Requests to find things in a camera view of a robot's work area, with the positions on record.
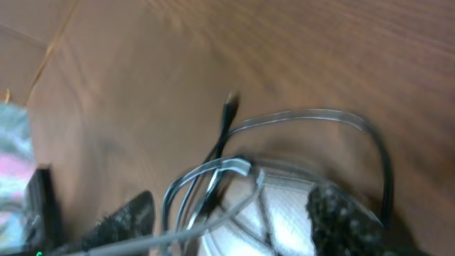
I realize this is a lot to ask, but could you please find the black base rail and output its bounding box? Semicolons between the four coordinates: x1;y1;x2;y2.
23;166;66;255

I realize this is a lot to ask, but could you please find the white USB cable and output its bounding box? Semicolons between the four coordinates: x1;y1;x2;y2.
63;169;266;256

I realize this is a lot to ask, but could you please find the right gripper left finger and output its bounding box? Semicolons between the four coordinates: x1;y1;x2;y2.
53;191;156;255

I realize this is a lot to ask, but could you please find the black USB cable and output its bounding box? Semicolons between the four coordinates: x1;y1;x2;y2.
191;91;241;221
161;108;395;256

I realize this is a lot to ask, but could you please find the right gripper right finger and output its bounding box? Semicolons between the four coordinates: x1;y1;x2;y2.
306;184;427;256

